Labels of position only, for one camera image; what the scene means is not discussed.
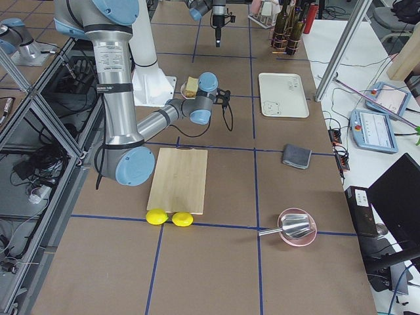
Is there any copper wire bottle rack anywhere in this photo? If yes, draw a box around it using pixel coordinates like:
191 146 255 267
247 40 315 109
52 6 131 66
270 28 301 54

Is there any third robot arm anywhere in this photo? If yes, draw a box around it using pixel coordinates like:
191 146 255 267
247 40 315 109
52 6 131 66
1 18 49 66

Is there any red thermos bottle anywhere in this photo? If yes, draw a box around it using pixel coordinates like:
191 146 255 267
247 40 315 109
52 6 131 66
303 3 319 34

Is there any white wire cup rack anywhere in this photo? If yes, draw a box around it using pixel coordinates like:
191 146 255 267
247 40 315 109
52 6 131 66
248 0 281 29

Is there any bread slice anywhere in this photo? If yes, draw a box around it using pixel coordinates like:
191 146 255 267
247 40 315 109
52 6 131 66
184 77 198 98

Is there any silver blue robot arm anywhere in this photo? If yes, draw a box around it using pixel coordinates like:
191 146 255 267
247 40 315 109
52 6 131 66
54 1 221 186

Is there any metal scoop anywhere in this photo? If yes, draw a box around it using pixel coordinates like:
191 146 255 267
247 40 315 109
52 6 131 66
259 213 313 239

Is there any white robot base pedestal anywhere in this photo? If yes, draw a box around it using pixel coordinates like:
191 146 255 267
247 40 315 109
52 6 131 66
129 1 177 107

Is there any black computer box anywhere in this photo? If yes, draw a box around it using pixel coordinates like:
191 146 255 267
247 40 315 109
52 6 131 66
345 186 379 238

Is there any blue teach pendant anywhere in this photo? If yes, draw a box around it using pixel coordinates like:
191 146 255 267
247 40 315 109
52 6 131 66
350 110 398 154
366 81 411 116

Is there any dark green wine bottle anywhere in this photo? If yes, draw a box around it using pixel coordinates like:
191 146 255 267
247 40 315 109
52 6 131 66
271 0 291 50

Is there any aluminium frame post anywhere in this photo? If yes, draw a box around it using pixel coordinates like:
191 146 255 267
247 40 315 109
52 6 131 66
314 0 373 102

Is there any pink bowl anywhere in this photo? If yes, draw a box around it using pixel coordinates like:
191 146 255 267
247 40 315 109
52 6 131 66
277 207 318 247

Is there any yellow lemon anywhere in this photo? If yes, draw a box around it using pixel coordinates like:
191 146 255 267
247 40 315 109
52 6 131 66
172 212 194 227
145 208 169 225

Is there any black laptop monitor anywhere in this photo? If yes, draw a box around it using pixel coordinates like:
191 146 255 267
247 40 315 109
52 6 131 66
367 153 419 245

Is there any grey folded cloth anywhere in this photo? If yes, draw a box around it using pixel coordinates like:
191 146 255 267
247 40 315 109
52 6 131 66
282 144 312 169

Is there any cream bear tray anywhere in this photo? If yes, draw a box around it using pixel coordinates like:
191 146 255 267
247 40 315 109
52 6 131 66
259 73 309 118

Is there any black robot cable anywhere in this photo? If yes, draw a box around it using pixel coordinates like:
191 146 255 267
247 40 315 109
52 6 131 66
170 98 236 138

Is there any wooden cutting board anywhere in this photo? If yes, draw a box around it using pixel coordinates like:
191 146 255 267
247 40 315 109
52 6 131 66
147 148 208 215

